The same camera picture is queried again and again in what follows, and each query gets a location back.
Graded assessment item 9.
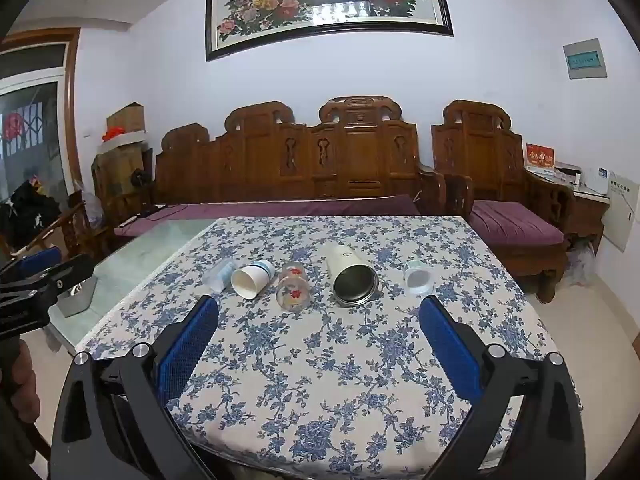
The framed peacock flower painting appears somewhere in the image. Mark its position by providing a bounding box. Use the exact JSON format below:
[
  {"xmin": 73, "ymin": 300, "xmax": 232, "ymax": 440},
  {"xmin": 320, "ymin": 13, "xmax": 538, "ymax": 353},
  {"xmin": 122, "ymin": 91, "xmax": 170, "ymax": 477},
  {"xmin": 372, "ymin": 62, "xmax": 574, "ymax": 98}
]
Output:
[{"xmin": 204, "ymin": 0, "xmax": 455, "ymax": 63}]

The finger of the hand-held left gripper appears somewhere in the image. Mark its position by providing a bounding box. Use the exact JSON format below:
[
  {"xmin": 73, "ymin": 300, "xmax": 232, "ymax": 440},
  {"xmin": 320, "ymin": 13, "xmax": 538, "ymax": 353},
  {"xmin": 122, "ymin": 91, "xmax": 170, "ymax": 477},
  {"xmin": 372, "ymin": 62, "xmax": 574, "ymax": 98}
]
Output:
[
  {"xmin": 0, "ymin": 246, "xmax": 63, "ymax": 283},
  {"xmin": 0, "ymin": 254, "xmax": 96, "ymax": 333}
]

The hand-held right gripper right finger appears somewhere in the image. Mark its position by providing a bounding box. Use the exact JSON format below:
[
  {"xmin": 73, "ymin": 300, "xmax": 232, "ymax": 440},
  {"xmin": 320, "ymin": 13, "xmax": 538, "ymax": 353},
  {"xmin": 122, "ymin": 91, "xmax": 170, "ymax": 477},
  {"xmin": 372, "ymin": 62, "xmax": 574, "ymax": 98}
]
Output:
[{"xmin": 418, "ymin": 295, "xmax": 587, "ymax": 480}]

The wooden cabinet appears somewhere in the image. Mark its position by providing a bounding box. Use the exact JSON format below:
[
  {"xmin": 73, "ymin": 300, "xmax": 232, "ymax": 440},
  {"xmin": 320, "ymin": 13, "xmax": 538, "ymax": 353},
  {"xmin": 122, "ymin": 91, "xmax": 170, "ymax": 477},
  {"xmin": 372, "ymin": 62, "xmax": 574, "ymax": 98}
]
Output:
[{"xmin": 92, "ymin": 147, "xmax": 154, "ymax": 212}]

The dark clothes pile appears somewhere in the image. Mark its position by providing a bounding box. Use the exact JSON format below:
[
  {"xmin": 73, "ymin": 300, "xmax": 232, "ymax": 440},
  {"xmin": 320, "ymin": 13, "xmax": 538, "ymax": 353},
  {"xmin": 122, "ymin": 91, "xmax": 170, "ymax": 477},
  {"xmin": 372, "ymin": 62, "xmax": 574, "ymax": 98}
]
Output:
[{"xmin": 0, "ymin": 179, "xmax": 62, "ymax": 247}]

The wooden framed glass door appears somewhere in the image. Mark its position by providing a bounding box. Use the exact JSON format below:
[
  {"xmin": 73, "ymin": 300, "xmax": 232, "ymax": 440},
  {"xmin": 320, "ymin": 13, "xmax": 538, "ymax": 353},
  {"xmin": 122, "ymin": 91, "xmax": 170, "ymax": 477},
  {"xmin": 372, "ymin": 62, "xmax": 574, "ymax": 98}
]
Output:
[{"xmin": 0, "ymin": 27, "xmax": 84, "ymax": 261}]

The carved wooden sofa bench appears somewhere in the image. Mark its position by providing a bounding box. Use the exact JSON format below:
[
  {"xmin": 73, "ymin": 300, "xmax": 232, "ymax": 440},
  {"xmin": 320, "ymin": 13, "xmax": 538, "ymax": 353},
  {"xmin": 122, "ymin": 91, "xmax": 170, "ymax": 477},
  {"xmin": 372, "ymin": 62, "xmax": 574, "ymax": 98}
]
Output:
[{"xmin": 150, "ymin": 94, "xmax": 449, "ymax": 219}]

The red flower glass cup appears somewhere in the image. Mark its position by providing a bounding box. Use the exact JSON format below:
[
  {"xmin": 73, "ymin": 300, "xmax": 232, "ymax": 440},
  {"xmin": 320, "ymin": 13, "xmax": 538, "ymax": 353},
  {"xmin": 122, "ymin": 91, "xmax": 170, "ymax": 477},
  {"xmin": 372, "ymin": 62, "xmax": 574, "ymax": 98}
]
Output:
[{"xmin": 275, "ymin": 261, "xmax": 315, "ymax": 314}]

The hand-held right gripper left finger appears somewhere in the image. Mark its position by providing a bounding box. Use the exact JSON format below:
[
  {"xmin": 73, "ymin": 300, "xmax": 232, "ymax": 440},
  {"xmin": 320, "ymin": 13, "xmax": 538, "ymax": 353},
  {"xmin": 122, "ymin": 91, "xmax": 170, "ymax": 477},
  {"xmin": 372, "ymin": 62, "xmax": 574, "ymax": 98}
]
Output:
[{"xmin": 50, "ymin": 294, "xmax": 221, "ymax": 480}]

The carved wooden armchair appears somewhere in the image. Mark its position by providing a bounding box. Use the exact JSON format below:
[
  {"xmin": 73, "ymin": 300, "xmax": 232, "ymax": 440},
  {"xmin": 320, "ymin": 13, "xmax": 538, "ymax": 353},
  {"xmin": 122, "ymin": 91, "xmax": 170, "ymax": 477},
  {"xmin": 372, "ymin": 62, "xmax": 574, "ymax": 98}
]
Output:
[{"xmin": 430, "ymin": 99, "xmax": 577, "ymax": 304}]

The clear plastic bag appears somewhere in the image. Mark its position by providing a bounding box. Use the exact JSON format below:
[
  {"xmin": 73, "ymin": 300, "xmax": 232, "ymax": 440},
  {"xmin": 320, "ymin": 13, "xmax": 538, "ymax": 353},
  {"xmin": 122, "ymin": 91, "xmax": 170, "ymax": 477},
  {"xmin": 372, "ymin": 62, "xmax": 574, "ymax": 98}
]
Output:
[{"xmin": 564, "ymin": 244, "xmax": 599, "ymax": 289}]

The brown cardboard box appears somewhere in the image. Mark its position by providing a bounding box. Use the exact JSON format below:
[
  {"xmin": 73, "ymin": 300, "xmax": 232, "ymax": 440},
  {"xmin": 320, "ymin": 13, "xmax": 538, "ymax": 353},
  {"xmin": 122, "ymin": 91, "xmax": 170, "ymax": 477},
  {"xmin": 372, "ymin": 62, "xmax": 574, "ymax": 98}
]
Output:
[{"xmin": 105, "ymin": 103, "xmax": 147, "ymax": 134}]

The stainless steel thermos cup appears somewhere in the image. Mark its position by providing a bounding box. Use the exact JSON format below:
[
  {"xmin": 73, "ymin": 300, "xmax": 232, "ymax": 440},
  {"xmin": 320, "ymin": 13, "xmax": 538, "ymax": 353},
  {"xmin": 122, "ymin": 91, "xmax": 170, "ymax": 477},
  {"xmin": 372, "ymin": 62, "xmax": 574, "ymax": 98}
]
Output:
[{"xmin": 325, "ymin": 244, "xmax": 381, "ymax": 308}]

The person's left hand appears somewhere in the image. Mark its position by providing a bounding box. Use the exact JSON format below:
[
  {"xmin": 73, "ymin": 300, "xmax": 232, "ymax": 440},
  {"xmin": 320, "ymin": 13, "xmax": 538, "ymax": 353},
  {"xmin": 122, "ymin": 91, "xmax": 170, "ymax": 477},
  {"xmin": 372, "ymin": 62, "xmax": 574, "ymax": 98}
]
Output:
[{"xmin": 0, "ymin": 340, "xmax": 42, "ymax": 428}]

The blue floral tablecloth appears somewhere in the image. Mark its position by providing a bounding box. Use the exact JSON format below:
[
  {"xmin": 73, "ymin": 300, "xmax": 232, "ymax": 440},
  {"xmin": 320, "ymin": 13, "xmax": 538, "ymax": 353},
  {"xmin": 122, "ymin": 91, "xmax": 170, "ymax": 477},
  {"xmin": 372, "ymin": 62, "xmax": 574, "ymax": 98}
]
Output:
[{"xmin": 75, "ymin": 215, "xmax": 585, "ymax": 477}]

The grey wall electrical panel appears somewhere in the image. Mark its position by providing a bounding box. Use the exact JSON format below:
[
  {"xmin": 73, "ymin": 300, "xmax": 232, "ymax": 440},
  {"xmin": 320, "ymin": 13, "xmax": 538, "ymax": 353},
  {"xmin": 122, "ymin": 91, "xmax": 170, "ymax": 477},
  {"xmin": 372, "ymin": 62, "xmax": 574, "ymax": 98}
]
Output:
[{"xmin": 562, "ymin": 38, "xmax": 609, "ymax": 80}]

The white paper cup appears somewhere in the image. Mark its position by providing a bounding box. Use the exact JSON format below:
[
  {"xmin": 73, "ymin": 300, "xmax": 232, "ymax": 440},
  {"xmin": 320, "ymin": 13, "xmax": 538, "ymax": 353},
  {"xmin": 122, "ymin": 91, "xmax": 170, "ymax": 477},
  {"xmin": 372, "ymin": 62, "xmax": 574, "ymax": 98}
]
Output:
[{"xmin": 230, "ymin": 259, "xmax": 276, "ymax": 302}]

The clear plastic lid cup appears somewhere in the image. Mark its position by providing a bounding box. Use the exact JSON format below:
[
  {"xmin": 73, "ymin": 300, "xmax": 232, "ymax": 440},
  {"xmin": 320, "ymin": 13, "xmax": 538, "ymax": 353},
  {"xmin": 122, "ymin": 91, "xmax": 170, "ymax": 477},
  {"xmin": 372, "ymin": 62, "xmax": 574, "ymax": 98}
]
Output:
[{"xmin": 403, "ymin": 258, "xmax": 434, "ymax": 295}]

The metal box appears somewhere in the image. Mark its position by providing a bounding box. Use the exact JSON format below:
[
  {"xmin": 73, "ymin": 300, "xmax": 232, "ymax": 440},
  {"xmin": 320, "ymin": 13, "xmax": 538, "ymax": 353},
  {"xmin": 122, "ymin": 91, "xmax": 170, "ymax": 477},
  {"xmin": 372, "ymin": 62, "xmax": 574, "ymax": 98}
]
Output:
[{"xmin": 56, "ymin": 275, "xmax": 99, "ymax": 318}]

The red desk calendar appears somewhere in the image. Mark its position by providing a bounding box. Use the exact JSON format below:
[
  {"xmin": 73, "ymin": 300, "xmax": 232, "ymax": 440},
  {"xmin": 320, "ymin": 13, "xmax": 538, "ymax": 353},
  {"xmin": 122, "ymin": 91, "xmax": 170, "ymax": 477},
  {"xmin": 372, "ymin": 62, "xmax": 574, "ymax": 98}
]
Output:
[{"xmin": 524, "ymin": 143, "xmax": 556, "ymax": 171}]

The black fan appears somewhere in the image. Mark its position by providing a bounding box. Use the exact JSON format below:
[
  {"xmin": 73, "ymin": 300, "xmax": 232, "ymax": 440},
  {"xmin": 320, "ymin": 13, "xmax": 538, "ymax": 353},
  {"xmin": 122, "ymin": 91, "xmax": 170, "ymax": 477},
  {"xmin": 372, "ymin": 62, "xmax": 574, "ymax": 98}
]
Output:
[{"xmin": 130, "ymin": 169, "xmax": 151, "ymax": 207}]

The white wall cover panel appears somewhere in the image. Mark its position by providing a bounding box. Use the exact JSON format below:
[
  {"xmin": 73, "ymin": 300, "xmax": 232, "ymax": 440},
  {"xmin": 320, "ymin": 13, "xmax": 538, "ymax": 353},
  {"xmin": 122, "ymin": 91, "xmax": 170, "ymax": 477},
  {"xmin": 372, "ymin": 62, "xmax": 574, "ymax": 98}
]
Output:
[{"xmin": 602, "ymin": 172, "xmax": 640, "ymax": 254}]

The wooden chair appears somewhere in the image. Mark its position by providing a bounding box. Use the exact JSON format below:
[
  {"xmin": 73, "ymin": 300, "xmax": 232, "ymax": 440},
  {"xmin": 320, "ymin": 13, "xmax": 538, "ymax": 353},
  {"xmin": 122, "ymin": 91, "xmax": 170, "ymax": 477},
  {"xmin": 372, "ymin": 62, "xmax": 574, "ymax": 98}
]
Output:
[{"xmin": 0, "ymin": 190, "xmax": 109, "ymax": 262}]

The long purple seat cushion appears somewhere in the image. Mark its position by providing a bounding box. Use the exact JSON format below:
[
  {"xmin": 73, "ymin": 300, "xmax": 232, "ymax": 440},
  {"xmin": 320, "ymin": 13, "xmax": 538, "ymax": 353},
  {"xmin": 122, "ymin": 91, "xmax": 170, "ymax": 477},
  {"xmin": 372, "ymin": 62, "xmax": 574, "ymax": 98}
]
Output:
[{"xmin": 113, "ymin": 194, "xmax": 422, "ymax": 239}]

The white box device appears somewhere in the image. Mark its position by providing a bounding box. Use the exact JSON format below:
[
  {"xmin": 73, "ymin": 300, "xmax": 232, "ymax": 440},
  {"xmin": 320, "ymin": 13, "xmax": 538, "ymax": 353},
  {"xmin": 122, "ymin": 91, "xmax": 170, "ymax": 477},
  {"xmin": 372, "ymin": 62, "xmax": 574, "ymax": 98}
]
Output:
[{"xmin": 582, "ymin": 166, "xmax": 611, "ymax": 196}]

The square purple seat cushion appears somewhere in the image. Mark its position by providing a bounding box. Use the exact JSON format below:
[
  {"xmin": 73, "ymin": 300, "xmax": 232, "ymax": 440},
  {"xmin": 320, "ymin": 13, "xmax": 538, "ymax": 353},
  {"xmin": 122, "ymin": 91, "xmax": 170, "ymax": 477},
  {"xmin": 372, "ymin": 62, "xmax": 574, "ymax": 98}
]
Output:
[{"xmin": 467, "ymin": 198, "xmax": 565, "ymax": 246}]

